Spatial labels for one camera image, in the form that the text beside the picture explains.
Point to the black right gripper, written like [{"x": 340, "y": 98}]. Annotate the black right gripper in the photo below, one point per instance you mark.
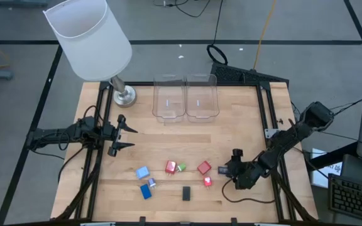
[{"x": 247, "y": 172}]

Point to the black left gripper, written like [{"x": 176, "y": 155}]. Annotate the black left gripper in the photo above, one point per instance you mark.
[{"x": 110, "y": 133}]

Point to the small red cube charger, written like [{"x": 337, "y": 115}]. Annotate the small red cube charger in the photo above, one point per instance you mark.
[{"x": 207, "y": 181}]

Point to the square red wall charger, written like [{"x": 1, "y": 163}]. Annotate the square red wall charger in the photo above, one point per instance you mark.
[{"x": 204, "y": 168}]

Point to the light blue wall charger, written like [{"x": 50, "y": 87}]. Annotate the light blue wall charger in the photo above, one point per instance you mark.
[{"x": 142, "y": 172}]

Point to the green white cube charger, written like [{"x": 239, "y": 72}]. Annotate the green white cube charger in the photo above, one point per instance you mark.
[{"x": 182, "y": 167}]

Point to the black charger block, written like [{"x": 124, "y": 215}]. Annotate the black charger block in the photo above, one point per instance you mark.
[{"x": 186, "y": 193}]

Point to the purple white cube charger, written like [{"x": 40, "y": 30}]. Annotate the purple white cube charger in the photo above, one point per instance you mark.
[{"x": 151, "y": 182}]

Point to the large red wall charger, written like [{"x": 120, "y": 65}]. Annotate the large red wall charger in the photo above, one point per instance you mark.
[{"x": 170, "y": 167}]

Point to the dark blue wall charger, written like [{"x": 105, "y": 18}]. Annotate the dark blue wall charger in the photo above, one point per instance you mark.
[{"x": 145, "y": 191}]

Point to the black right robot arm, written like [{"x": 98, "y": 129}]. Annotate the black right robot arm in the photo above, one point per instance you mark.
[{"x": 294, "y": 133}]

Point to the clear plastic bin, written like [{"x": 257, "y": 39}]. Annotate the clear plastic bin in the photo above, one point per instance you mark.
[
  {"x": 168, "y": 94},
  {"x": 202, "y": 94}
]

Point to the white printed panel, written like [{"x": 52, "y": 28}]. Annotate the white printed panel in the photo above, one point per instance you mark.
[{"x": 320, "y": 180}]

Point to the black mesh panel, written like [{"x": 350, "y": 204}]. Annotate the black mesh panel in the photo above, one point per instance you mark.
[{"x": 231, "y": 75}]

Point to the black desk leg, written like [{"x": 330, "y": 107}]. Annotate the black desk leg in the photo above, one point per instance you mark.
[{"x": 332, "y": 157}]

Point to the white shade silver table lamp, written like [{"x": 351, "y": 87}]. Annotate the white shade silver table lamp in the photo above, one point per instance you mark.
[{"x": 90, "y": 40}]

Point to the black keyboard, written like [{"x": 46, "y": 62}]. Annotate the black keyboard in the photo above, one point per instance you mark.
[{"x": 354, "y": 197}]

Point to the silver metal bracket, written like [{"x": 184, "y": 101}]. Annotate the silver metal bracket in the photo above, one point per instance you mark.
[{"x": 270, "y": 133}]

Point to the black aluminium table frame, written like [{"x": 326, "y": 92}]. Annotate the black aluminium table frame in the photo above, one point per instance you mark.
[{"x": 143, "y": 83}]

